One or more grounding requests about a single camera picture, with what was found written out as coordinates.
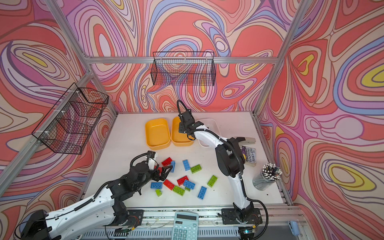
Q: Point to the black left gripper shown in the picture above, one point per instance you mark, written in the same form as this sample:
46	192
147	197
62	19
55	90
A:
157	177

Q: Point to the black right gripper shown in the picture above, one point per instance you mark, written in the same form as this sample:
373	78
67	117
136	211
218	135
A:
181	127

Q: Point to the blue lego brick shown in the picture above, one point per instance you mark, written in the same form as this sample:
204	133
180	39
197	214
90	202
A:
156	185
202	193
173	163

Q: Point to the blue lego brick studs up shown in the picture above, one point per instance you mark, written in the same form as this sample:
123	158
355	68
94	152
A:
186	165

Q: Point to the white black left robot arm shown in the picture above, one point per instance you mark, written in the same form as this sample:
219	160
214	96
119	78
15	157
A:
105	207

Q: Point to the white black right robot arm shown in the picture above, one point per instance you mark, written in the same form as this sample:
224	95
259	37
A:
230	159

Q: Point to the yellow middle plastic container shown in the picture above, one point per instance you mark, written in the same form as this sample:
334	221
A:
179	139

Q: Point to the yellow plastic container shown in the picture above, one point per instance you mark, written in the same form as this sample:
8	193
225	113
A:
179	139
157	134

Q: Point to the small green lego brick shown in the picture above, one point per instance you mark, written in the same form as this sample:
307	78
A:
158	192

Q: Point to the white plastic container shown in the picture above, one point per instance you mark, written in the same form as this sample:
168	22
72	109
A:
210	129

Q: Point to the blue lego on green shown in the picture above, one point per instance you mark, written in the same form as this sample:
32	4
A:
189	185

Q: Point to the yellow left plastic container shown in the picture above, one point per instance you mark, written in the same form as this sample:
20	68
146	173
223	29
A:
157	134

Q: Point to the teal calculator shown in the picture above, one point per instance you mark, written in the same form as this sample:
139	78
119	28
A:
185	226

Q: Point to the black and beige stapler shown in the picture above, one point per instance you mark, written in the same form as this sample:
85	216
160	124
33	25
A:
246	141

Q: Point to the cup of pencils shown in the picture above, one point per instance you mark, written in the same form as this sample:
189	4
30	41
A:
269	174

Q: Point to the black wire basket back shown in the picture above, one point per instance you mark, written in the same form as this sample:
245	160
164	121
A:
177	68

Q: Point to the black wire basket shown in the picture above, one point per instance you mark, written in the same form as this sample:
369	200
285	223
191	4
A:
177	68
67	128

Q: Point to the black wire basket left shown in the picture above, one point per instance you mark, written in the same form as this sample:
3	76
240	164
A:
67	128

